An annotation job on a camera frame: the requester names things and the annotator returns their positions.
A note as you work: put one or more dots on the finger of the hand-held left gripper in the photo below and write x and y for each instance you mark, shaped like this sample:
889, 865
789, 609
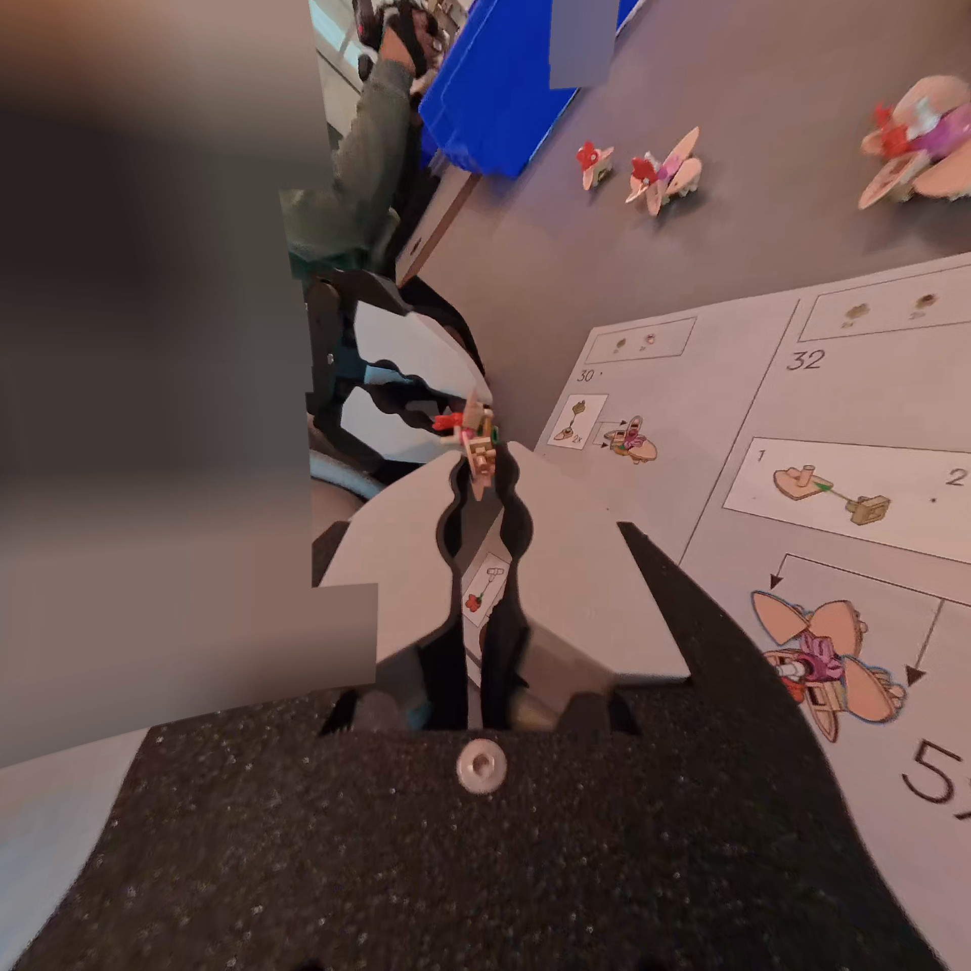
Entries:
413, 341
379, 436

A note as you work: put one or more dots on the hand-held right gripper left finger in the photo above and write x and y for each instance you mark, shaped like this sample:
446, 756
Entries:
394, 546

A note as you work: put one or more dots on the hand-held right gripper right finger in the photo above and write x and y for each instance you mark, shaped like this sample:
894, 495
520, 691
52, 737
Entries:
584, 599

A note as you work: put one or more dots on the tan toy brick flower assembly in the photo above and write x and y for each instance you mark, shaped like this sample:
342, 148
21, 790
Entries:
479, 447

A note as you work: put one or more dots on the another person's forearm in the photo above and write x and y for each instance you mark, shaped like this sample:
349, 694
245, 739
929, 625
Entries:
364, 167

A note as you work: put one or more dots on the grey desk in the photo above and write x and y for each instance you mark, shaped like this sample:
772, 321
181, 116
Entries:
758, 98

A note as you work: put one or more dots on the printed building instruction booklet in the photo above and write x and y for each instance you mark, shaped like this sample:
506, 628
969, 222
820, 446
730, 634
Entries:
796, 470

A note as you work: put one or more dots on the small red flower brick piece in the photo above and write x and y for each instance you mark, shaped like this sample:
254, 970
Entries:
593, 163

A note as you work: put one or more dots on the blue plastic bin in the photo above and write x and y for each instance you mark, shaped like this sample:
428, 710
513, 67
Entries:
493, 98

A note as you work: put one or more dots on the tan winged brick flower model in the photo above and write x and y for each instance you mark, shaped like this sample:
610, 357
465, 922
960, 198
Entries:
667, 174

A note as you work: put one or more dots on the tan winged purple brick model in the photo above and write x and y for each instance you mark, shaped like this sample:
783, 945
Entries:
922, 144

